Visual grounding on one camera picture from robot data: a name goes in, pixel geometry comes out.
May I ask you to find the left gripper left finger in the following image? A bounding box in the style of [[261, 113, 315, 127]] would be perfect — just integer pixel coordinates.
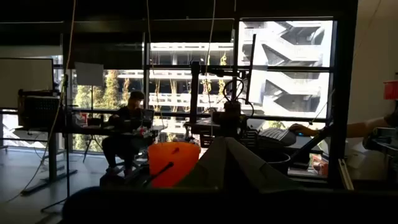
[[62, 136, 226, 224]]

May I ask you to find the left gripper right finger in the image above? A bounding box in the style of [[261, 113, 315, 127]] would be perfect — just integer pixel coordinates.
[[225, 136, 398, 224]]

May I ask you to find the black pumpkin bucket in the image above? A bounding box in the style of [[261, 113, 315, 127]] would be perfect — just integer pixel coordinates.
[[258, 151, 292, 175]]

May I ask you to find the person's forearm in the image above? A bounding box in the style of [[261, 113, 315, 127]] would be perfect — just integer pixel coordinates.
[[317, 116, 388, 139]]

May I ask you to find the orange pumpkin bucket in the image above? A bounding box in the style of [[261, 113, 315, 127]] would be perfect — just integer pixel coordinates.
[[147, 141, 201, 189]]

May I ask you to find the computer keyboard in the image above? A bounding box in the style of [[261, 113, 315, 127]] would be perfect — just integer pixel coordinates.
[[257, 127, 298, 147]]

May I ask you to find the black gantry stand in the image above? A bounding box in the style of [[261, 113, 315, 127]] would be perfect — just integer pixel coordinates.
[[188, 33, 257, 125]]

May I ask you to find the person's hand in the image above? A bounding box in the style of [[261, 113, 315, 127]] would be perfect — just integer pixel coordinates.
[[288, 123, 320, 138]]

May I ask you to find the red cardboard box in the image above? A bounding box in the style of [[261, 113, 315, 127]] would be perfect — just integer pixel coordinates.
[[310, 154, 330, 177]]

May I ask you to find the person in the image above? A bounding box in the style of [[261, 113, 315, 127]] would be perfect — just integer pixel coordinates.
[[101, 90, 155, 177]]

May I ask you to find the black tripod stand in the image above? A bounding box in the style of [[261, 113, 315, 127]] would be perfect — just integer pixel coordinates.
[[82, 85, 103, 164]]

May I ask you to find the white square panel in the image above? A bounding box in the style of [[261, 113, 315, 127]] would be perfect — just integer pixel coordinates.
[[74, 62, 105, 87]]

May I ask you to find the red container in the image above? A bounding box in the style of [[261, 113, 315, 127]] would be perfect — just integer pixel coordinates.
[[382, 80, 398, 101]]

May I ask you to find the black mesh box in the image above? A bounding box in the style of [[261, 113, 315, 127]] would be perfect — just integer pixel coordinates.
[[17, 89, 62, 131]]

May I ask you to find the white board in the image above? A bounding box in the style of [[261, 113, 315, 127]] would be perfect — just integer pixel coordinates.
[[0, 57, 54, 110]]

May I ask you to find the silver frame bracket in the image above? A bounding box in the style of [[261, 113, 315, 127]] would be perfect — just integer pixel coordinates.
[[338, 158, 354, 190]]

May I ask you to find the black aluminium table frame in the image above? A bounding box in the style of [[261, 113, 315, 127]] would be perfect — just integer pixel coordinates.
[[289, 0, 358, 190]]

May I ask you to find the beige hanging rope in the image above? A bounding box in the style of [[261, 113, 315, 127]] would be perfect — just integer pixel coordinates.
[[6, 0, 77, 203]]

